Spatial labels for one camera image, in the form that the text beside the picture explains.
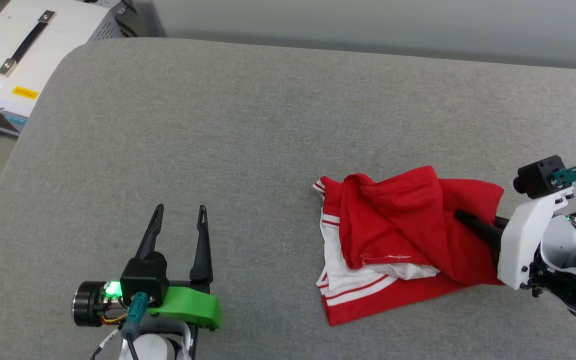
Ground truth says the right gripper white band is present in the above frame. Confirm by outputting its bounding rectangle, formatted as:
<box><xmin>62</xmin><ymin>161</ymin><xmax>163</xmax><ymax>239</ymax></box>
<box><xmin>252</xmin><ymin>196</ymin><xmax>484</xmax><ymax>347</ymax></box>
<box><xmin>455</xmin><ymin>187</ymin><xmax>576</xmax><ymax>291</ymax></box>

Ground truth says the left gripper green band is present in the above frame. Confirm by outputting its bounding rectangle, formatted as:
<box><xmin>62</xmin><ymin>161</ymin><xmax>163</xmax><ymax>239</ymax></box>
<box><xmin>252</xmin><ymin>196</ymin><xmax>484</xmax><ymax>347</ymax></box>
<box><xmin>72</xmin><ymin>204</ymin><xmax>223</xmax><ymax>331</ymax></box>

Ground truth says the red garment with white stripes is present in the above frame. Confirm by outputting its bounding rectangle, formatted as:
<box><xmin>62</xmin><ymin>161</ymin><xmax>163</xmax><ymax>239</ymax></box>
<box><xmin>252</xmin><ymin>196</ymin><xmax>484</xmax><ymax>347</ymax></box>
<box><xmin>313</xmin><ymin>166</ymin><xmax>506</xmax><ymax>327</ymax></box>

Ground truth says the grey fabric sofa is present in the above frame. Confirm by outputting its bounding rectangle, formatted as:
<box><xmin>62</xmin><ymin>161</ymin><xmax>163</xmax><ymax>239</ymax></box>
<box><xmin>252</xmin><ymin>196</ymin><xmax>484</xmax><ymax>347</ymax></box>
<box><xmin>0</xmin><ymin>37</ymin><xmax>576</xmax><ymax>360</ymax></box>

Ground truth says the white equipment box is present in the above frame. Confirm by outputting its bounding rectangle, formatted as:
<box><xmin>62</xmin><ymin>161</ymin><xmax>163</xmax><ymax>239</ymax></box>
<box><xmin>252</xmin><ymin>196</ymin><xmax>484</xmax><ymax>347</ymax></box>
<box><xmin>0</xmin><ymin>0</ymin><xmax>125</xmax><ymax>137</ymax></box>

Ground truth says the teal left camera connector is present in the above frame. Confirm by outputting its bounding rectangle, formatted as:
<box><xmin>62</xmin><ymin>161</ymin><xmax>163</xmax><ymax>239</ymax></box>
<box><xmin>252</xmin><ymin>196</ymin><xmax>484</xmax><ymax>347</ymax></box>
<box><xmin>120</xmin><ymin>292</ymin><xmax>149</xmax><ymax>341</ymax></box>

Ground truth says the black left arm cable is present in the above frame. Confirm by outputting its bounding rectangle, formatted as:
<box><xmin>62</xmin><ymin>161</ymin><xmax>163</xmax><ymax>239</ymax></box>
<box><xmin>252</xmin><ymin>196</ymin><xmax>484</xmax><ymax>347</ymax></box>
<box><xmin>90</xmin><ymin>327</ymin><xmax>140</xmax><ymax>360</ymax></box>

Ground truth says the black box carry handle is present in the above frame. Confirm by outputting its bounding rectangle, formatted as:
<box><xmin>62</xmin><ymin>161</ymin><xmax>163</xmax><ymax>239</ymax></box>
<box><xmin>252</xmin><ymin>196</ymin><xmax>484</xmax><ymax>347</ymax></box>
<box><xmin>0</xmin><ymin>11</ymin><xmax>58</xmax><ymax>77</ymax></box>

